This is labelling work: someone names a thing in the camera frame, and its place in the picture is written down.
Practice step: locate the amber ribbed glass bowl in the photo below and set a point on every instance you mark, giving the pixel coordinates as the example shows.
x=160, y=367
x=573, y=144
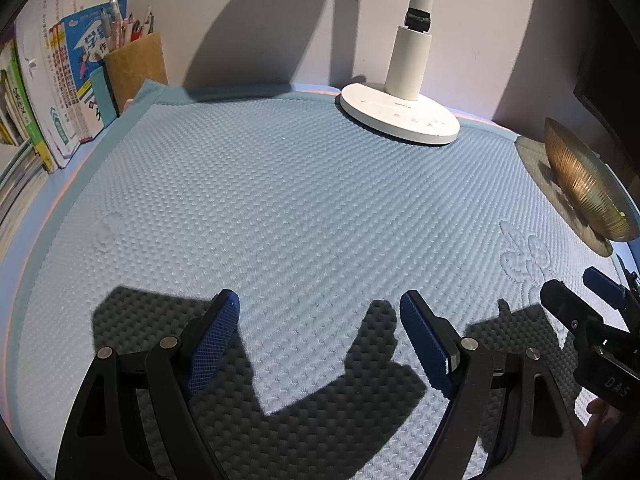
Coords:
x=580, y=180

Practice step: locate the black monitor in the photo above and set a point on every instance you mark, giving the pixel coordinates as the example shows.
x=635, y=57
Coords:
x=615, y=85

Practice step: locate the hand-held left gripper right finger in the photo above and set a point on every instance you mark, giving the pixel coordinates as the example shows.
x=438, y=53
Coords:
x=425, y=345

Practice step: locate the blue illustrated workbook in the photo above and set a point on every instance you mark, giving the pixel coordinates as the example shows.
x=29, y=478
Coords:
x=80, y=60

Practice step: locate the white paper booklet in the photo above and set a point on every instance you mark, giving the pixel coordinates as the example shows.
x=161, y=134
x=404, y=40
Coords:
x=50, y=35

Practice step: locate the person's right hand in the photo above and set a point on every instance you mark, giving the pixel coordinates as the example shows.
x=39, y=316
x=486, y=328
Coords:
x=602, y=412

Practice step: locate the teal card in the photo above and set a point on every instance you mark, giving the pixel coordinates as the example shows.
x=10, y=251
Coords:
x=102, y=95

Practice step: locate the light blue textured mat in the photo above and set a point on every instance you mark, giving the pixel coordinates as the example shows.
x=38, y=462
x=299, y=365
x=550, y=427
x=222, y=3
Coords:
x=300, y=210

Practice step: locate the brown pen holder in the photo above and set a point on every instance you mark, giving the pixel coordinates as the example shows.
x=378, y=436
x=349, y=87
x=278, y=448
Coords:
x=137, y=70

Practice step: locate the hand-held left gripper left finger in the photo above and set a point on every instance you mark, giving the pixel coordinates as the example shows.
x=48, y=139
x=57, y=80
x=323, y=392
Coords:
x=212, y=345

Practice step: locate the stack of flat books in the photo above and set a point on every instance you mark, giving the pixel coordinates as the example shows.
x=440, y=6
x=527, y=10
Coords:
x=17, y=185

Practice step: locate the bunch of pens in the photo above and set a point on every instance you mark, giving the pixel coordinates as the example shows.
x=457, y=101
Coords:
x=120, y=25

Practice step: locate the green textbook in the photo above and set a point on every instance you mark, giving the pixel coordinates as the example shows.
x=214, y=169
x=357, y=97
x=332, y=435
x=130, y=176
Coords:
x=20, y=105

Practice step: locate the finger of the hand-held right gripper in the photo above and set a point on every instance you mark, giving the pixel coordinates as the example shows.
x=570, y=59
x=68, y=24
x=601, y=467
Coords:
x=570, y=310
x=602, y=285

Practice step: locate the white desk lamp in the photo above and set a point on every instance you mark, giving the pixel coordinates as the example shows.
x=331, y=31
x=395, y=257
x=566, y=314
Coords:
x=410, y=60

